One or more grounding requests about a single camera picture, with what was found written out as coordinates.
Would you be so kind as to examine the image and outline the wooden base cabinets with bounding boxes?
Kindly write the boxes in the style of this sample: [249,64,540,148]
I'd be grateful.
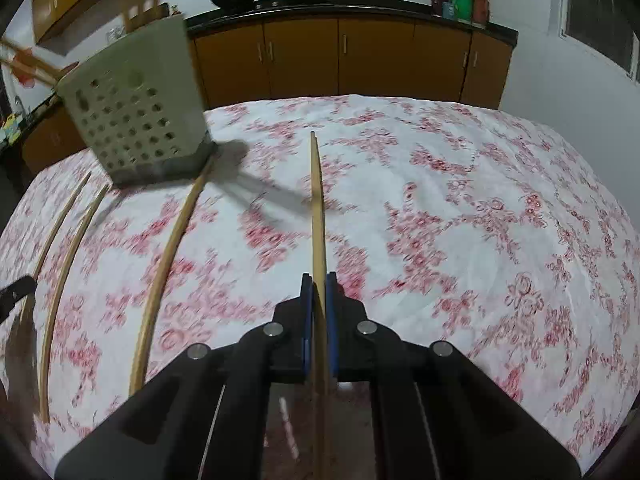
[20,16,516,176]

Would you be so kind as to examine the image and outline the barred window with white frame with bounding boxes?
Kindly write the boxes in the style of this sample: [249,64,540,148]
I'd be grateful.
[559,0,640,82]

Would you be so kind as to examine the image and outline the hanging red plastic bag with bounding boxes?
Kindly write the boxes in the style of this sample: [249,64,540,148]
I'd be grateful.
[9,47,57,87]

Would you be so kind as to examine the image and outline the floral tablecloth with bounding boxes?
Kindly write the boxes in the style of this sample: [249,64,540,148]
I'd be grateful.
[0,94,640,480]

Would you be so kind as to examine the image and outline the black kitchen countertop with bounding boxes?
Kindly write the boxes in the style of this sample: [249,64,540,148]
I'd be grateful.
[185,0,519,45]

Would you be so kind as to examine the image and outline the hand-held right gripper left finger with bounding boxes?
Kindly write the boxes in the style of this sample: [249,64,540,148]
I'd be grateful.
[54,273,316,480]

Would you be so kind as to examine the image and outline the green carton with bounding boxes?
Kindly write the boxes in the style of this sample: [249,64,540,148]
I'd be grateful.
[448,0,474,24]

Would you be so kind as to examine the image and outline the green perforated utensil holder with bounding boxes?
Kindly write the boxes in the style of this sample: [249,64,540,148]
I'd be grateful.
[56,14,219,190]

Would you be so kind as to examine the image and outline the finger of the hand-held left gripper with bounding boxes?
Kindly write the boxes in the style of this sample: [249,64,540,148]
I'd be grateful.
[0,276,37,322]

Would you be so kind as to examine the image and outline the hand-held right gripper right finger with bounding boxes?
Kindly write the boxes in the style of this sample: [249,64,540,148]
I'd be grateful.
[326,272,582,480]

